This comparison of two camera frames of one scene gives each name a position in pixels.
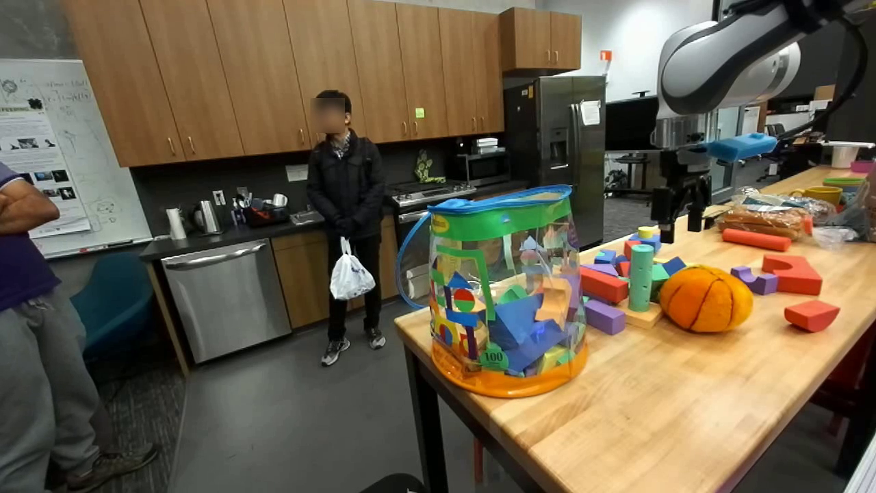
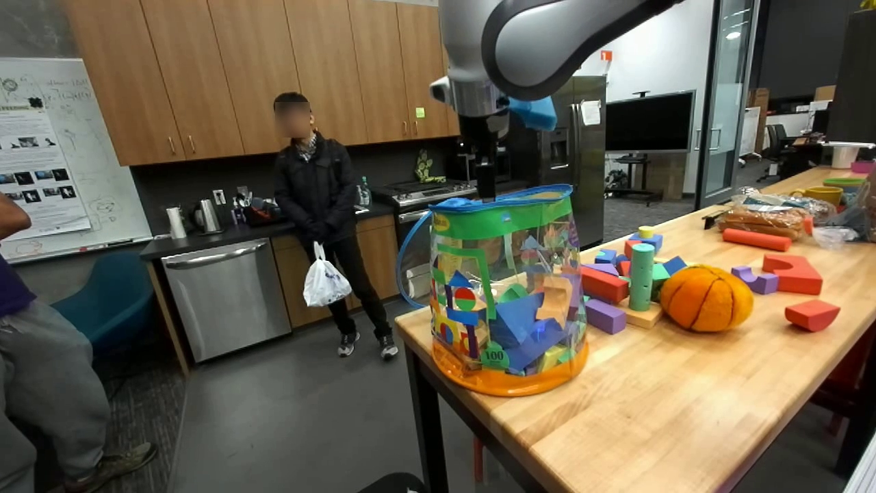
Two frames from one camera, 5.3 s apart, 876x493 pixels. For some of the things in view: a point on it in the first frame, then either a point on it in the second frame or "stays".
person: (349, 197) -> (316, 186)
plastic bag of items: (794, 212) stays
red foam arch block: (794, 275) stays
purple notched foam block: (756, 279) stays
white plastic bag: (349, 275) -> (323, 283)
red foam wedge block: (808, 315) stays
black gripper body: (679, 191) -> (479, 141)
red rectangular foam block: (602, 286) stays
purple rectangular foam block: (602, 315) stays
